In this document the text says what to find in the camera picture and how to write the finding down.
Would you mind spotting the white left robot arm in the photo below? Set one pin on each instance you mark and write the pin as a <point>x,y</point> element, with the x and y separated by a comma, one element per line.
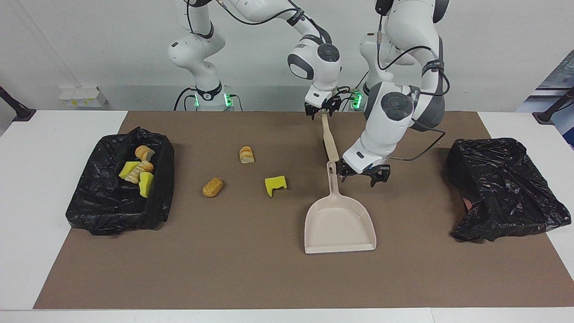
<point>385,134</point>

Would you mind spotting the beige bread chunk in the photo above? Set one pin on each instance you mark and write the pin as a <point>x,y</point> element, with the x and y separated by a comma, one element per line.
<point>143,152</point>

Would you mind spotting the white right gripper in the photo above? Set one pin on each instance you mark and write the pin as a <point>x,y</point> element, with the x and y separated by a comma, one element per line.
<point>320,96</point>

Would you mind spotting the grey blue panel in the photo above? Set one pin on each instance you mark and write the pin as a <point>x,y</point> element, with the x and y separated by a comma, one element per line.
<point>566,72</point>

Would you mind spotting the beige plastic dustpan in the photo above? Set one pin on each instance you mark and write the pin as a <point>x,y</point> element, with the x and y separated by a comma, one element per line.
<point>340,224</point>

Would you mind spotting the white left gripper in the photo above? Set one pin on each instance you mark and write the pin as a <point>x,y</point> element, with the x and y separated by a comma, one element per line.
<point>365,157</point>

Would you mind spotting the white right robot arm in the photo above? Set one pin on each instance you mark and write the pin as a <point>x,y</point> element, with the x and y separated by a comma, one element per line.
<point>197,49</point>

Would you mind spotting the brown table mat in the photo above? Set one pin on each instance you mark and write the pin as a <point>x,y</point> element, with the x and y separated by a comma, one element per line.
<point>269,278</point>

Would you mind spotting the striped croissant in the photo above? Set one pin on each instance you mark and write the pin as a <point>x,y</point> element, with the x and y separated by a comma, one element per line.
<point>142,169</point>
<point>246,155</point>

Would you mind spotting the notched yellow sponge piece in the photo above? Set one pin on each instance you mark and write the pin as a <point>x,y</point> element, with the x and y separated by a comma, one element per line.
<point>273,184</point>

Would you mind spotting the brown bread roll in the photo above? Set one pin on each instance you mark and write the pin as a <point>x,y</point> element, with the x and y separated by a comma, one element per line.
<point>212,187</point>

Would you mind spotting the beige hand brush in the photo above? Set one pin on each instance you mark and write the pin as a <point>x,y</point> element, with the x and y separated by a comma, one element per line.
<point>330,143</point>

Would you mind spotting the black clamp stand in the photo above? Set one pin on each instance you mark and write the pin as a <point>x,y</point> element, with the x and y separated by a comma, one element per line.
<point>22,114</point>
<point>545,117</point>

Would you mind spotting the black bag lined bin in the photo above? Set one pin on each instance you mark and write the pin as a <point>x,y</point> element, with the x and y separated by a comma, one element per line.
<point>98,211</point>
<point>502,188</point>

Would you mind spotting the white wall socket box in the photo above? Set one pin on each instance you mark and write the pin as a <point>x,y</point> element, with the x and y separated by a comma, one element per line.
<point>83,96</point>

